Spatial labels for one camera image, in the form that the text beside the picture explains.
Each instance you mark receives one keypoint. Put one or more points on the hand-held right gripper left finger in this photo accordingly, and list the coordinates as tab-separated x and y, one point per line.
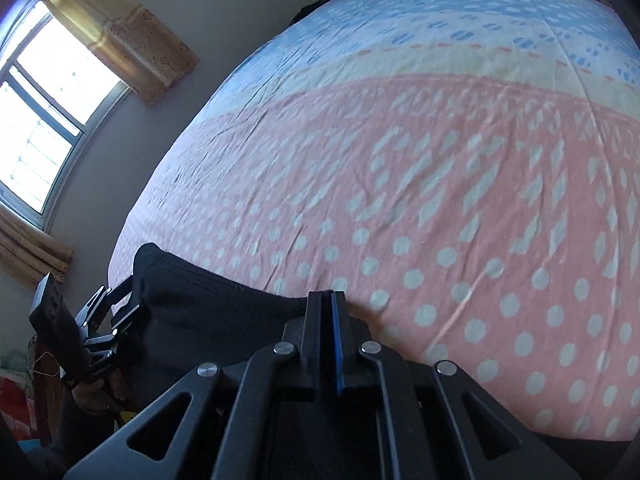
320	345

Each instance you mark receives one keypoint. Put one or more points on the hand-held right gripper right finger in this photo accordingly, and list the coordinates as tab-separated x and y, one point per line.
340	345

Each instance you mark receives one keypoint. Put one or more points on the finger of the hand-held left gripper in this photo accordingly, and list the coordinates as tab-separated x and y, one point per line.
102	300
117	330

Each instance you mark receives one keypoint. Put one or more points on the black pants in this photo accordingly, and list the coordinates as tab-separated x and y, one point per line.
210	320

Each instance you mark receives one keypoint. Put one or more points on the person's left hand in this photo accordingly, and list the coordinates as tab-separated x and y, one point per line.
97	392

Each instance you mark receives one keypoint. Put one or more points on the yellow patterned curtain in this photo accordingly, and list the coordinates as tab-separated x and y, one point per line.
130	40
30	250

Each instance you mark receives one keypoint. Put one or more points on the red cloth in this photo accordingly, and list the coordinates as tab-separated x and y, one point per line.
15	405

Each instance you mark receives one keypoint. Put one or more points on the polka-dot pink blue blanket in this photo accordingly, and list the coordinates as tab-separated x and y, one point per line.
425	160

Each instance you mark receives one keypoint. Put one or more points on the dark cloth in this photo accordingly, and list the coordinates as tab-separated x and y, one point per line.
314	7

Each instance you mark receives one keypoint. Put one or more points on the aluminium frame window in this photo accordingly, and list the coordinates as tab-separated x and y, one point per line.
45	110

